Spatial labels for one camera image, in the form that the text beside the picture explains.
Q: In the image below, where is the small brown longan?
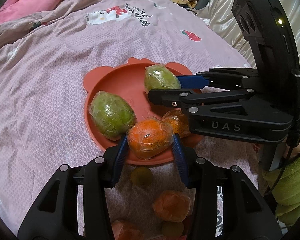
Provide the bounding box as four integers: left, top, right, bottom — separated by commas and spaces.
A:
130, 166, 153, 188

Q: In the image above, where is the orange bear-shaped plate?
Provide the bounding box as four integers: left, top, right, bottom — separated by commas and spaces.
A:
83, 57, 203, 166

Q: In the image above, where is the cream satin curtain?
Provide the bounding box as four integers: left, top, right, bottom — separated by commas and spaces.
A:
198, 0, 300, 68

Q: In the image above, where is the black camera module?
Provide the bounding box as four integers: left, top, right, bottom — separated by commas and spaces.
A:
237, 0, 300, 106

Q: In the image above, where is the small orange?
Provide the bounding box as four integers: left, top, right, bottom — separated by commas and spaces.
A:
162, 108, 191, 138

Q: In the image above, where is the purple strawberry bear blanket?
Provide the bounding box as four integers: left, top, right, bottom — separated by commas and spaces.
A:
0, 0, 249, 232

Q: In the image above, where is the small green fruit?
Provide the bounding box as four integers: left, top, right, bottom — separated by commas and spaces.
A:
144, 64, 181, 93

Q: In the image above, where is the large green fruit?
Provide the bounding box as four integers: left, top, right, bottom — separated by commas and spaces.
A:
88, 90, 137, 141

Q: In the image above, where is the green sleeve forearm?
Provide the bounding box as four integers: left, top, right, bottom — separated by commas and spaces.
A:
271, 155, 300, 228

